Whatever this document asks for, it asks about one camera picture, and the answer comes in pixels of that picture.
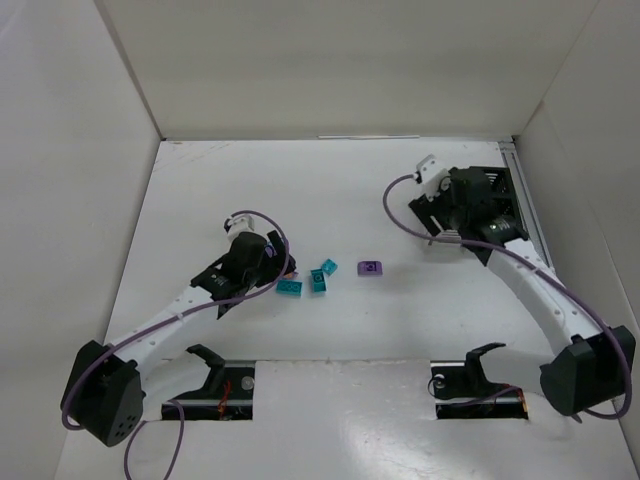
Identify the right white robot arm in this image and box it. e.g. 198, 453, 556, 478
410, 158, 636, 418

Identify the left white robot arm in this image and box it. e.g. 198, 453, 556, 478
61, 228, 295, 447

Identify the teal two-by-three lego brick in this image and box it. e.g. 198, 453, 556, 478
276, 279, 303, 298

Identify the black slatted container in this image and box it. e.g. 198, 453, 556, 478
481, 167, 527, 234

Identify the teal tall lego brick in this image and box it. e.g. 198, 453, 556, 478
310, 269, 327, 294

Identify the white slatted container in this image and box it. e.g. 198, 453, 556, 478
421, 231, 476, 263

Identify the small teal lego brick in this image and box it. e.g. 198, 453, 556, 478
321, 259, 338, 276

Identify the purple square lego brick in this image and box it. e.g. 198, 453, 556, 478
357, 260, 383, 276

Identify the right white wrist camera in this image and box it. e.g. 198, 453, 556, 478
416, 154, 451, 202

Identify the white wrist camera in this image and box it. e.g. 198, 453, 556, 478
223, 213, 255, 242
416, 154, 451, 202

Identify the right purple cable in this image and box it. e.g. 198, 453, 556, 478
382, 172, 632, 421

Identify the purple cable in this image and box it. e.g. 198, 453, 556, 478
382, 172, 632, 421
60, 209, 296, 480

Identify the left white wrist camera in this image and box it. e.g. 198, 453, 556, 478
223, 213, 255, 242

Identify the aluminium rail right edge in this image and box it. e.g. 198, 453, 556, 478
498, 137, 554, 269

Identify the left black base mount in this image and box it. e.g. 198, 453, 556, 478
175, 344, 256, 421

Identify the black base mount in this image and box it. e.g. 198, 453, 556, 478
427, 342, 529, 420
175, 344, 256, 421

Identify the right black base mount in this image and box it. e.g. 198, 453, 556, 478
427, 342, 529, 420

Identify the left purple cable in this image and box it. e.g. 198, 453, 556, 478
60, 209, 296, 480

